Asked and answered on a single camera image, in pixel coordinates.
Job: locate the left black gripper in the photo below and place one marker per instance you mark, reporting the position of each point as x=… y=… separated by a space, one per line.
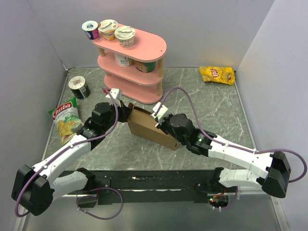
x=124 y=111

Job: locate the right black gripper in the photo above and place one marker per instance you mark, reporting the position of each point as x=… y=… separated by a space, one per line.
x=161 y=126

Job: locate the brown cardboard box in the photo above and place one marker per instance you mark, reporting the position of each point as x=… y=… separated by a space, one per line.
x=142 y=124

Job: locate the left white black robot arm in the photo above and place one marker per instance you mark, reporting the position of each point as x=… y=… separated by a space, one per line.
x=35 y=188

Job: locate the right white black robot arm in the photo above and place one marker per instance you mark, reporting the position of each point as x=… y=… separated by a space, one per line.
x=269 y=171

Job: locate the pink three-tier shelf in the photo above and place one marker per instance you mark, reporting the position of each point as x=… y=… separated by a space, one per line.
x=137 y=85

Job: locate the green can on middle shelf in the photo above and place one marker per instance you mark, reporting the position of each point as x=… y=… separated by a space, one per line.
x=145 y=67

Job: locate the white cup on middle shelf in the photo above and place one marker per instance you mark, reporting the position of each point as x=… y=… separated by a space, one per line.
x=123 y=61

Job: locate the black can with white lid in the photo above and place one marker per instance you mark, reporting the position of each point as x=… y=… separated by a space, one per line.
x=79 y=87

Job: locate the green Chuba chips bag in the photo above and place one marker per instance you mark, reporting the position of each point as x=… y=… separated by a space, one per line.
x=66 y=120

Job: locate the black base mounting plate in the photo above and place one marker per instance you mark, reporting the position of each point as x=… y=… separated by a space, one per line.
x=149 y=186

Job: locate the white Chobani yogurt cup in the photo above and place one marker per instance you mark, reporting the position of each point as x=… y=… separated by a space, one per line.
x=125 y=36

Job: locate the yellow Lays chips bag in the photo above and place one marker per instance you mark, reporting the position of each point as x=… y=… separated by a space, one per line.
x=218 y=74

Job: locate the orange Chobani yogurt cup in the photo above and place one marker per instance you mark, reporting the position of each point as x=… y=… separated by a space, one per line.
x=107 y=28

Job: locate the blue white yogurt cup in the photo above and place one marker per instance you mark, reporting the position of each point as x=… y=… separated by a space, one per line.
x=91 y=29

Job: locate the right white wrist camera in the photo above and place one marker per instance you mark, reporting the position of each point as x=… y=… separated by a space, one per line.
x=159 y=112

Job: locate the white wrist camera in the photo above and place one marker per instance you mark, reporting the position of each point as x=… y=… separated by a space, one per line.
x=159 y=112
x=113 y=92

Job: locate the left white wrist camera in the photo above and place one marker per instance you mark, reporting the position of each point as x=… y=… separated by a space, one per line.
x=113 y=92

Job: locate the aluminium frame rail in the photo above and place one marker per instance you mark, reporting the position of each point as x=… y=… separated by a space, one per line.
x=58 y=217

